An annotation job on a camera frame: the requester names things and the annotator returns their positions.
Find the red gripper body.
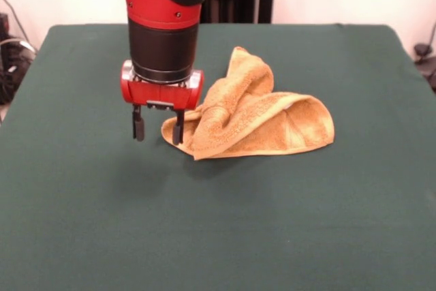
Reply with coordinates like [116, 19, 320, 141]
[119, 67, 205, 112]

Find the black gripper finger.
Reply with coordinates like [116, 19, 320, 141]
[172, 108, 186, 145]
[131, 104, 146, 142]

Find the tan terry towel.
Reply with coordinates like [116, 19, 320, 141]
[161, 46, 337, 162]

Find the dark green table cloth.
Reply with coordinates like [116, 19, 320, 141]
[0, 23, 436, 291]

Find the dark stand base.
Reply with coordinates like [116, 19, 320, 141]
[414, 44, 436, 93]
[0, 13, 37, 104]

